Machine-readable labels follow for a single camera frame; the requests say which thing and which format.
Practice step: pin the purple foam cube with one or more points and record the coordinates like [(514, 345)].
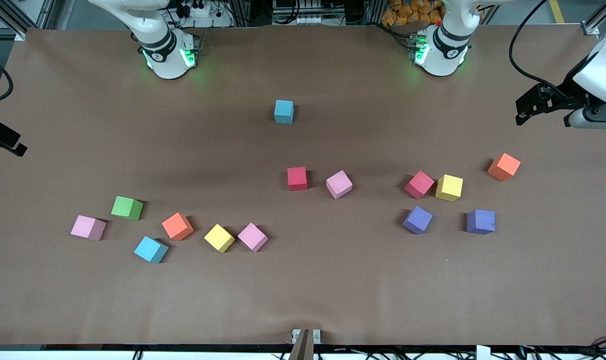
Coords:
[(417, 219), (480, 221)]

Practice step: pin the white power strip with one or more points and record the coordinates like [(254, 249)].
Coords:
[(213, 21)]

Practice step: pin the green foam cube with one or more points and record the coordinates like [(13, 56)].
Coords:
[(127, 207)]

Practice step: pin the metal table edge bracket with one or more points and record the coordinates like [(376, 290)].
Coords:
[(316, 336)]

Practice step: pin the brown tapered post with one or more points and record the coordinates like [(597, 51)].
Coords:
[(302, 350)]

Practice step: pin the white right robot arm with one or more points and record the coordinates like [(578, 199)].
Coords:
[(168, 65)]

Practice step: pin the yellow foam cube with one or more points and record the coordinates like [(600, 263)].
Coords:
[(449, 187), (219, 238)]

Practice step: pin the red foam cube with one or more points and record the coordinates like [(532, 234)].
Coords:
[(297, 178), (419, 184)]

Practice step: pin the aluminium frame profile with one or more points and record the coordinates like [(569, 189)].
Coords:
[(590, 29), (19, 35)]

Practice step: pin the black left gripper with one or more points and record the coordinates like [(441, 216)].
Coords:
[(566, 91)]

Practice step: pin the blue foam cube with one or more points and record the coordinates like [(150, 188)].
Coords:
[(284, 111), (151, 249)]

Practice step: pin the orange foam cube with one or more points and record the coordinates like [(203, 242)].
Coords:
[(503, 166), (177, 226)]

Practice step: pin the grey electronics box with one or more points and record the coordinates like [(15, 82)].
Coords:
[(307, 19)]

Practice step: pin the pile of orange objects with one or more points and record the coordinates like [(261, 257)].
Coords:
[(407, 12)]

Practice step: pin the brown table cover sheet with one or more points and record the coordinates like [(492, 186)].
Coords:
[(302, 290)]

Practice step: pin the pink foam cube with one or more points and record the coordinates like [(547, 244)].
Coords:
[(253, 236), (88, 227), (338, 184)]

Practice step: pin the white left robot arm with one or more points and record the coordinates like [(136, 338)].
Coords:
[(440, 57)]

